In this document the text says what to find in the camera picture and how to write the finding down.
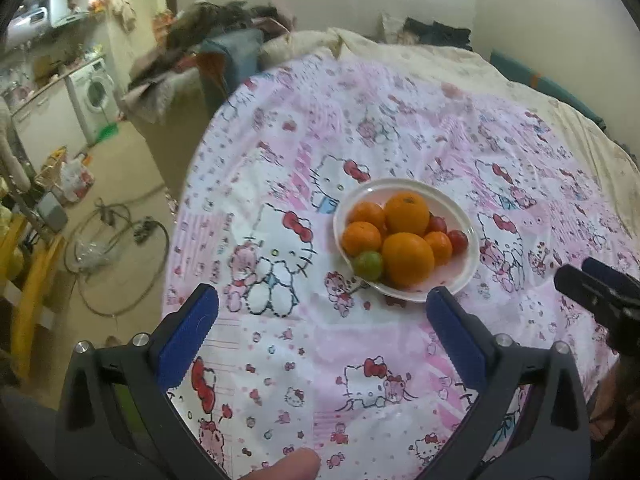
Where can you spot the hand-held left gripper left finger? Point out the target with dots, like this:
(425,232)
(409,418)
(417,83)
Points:
(187,335)

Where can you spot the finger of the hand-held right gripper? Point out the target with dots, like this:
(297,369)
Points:
(587,290)
(612,272)

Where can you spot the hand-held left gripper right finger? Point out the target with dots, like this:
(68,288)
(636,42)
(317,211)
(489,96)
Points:
(457,340)

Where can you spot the pink white-rimmed plate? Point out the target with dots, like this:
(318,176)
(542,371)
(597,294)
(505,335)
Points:
(450,275)

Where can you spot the small orange mandarin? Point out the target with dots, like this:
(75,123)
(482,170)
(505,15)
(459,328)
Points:
(407,260)
(439,246)
(361,238)
(367,214)

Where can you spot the red cherry tomato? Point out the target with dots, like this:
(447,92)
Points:
(437,223)
(457,240)

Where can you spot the green grape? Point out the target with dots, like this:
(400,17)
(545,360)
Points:
(368,264)

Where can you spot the person's left hand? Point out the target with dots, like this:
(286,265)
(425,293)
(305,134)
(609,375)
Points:
(292,466)

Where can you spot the power strip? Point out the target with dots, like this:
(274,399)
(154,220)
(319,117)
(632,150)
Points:
(142,227)

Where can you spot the person's leg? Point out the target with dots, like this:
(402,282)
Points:
(607,405)

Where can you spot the clear plastic bag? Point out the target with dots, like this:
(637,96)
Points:
(92,255)

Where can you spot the large orange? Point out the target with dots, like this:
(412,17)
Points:
(406,213)

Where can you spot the yellow chair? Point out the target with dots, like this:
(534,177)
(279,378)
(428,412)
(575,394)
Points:
(30,285)

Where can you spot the grey box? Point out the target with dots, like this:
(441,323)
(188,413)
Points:
(52,213)

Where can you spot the red and white plastic bag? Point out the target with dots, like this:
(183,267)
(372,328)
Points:
(77,177)

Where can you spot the teal mat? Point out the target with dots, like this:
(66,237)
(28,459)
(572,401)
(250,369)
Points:
(542,80)

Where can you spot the pink cartoon cat printed blanket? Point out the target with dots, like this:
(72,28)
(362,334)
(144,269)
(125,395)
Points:
(310,160)

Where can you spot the green dustpan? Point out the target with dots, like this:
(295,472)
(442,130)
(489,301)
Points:
(107,132)

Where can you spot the white washing machine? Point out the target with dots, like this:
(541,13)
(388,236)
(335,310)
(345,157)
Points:
(92,92)

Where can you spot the kitchen counter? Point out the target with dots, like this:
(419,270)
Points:
(35,110)

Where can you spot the blue cloth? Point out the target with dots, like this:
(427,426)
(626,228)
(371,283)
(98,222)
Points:
(232,57)

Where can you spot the dark pillow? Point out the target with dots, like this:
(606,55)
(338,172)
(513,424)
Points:
(435,34)

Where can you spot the pile of clothes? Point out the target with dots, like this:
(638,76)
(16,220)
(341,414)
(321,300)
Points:
(200,30)

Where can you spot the white water heater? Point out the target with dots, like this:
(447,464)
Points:
(57,7)

